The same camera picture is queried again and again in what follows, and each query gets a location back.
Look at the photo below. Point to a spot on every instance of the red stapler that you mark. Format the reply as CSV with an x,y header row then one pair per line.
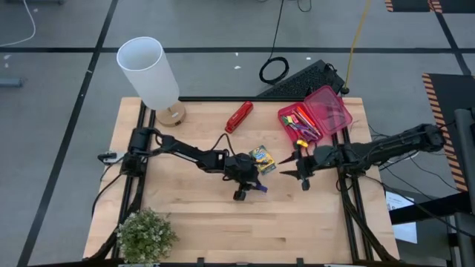
x,y
238,117

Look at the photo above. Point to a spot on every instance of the orange pencil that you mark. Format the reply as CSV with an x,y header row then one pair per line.
x,y
313,128

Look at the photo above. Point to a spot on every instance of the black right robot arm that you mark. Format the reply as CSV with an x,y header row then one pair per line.
x,y
389,146

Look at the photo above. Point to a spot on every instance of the pink plastic pencil case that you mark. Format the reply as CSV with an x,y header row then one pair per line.
x,y
328,111

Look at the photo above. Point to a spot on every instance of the white paper sheet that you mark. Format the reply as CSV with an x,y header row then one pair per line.
x,y
404,231

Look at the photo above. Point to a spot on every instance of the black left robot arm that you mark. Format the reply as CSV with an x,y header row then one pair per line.
x,y
185,150

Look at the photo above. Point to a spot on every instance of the potted green plant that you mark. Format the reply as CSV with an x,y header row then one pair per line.
x,y
146,235

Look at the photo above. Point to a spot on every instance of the green eraser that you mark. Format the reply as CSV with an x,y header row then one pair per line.
x,y
284,120

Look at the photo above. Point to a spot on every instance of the white shade table lamp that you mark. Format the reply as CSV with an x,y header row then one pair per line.
x,y
148,72

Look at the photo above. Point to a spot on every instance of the dark blue eraser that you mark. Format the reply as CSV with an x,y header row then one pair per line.
x,y
262,188

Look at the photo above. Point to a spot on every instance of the gray floor bar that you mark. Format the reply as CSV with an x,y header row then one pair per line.
x,y
9,82

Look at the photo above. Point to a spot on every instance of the gray metal post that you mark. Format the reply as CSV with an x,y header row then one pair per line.
x,y
465,178

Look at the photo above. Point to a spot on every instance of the black metal beam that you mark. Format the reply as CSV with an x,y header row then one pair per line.
x,y
426,209

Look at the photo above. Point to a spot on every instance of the black striped edge floor mat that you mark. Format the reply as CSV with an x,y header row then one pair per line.
x,y
415,4
451,96

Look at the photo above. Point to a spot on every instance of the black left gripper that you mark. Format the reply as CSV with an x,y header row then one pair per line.
x,y
239,168

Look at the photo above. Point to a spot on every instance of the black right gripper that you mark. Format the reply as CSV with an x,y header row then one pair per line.
x,y
323,158

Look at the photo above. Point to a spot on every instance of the black keyboard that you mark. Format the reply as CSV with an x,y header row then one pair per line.
x,y
297,83

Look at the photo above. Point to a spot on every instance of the black aluminium table frame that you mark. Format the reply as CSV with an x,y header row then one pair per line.
x,y
356,222

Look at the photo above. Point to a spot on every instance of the yellow green crayon box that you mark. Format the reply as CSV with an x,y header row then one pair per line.
x,y
266,161

